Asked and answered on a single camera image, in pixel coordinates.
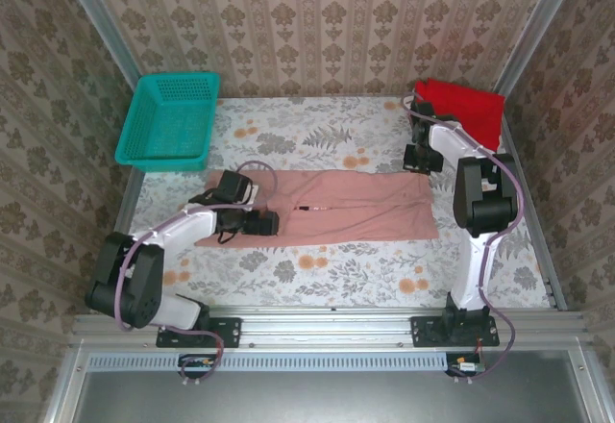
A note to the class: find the pink t-shirt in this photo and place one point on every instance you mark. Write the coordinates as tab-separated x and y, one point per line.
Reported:
346	206

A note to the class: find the floral tablecloth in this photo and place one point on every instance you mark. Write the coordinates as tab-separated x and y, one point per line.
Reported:
336	279

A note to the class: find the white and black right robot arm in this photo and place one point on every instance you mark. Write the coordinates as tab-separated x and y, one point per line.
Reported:
473	269

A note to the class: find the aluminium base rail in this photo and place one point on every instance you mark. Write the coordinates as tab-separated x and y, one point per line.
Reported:
327	327

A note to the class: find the red folded t-shirt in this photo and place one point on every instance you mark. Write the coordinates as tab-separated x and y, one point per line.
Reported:
475	106

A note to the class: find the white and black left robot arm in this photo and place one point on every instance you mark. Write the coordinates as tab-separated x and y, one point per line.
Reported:
187	223

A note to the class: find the aluminium frame post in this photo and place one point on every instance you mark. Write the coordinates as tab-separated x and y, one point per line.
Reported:
538	24
96	14

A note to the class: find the small electronics board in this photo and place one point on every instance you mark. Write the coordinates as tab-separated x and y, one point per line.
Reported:
197	361
465	366

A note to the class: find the teal plastic basket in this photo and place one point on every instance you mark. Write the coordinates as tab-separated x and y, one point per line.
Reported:
163	120

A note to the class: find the grey metal panel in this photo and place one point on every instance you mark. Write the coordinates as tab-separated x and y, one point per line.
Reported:
312	399

